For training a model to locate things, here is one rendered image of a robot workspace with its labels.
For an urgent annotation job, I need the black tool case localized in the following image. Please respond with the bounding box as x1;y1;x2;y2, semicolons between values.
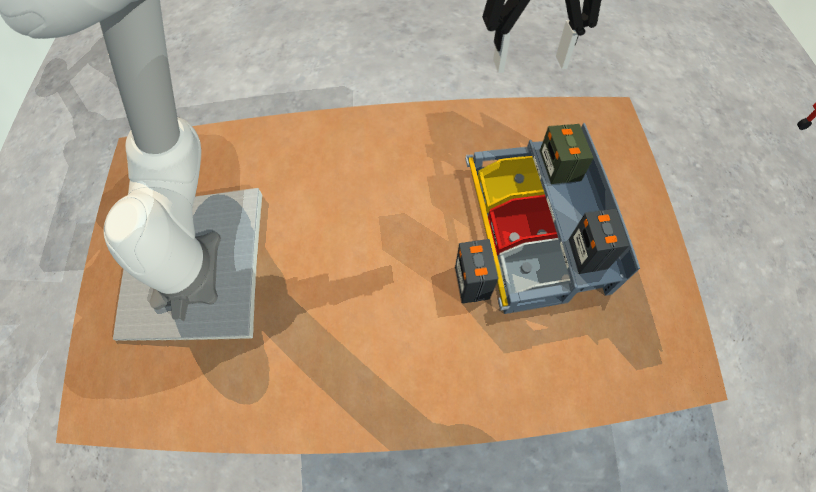
569;209;629;274

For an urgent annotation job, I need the grey open bin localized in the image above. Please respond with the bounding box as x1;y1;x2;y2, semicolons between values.
499;238;571;297

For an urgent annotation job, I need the yellow long thin bar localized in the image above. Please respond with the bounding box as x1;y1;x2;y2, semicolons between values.
468;158;508;306

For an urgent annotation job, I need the yellow open bin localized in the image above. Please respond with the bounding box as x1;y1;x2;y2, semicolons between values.
479;156;544;213

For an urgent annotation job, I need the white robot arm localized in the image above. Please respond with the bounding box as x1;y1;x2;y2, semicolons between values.
0;0;221;322

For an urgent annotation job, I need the red bin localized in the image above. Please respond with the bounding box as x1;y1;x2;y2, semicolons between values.
489;195;558;255

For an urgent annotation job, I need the dark green tool case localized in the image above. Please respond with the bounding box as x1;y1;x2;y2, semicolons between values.
540;124;594;184

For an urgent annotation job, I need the grey metal shelf rack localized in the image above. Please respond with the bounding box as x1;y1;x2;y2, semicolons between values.
465;123;640;314

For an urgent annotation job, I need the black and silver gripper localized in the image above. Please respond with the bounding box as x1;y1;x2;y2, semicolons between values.
482;0;601;73

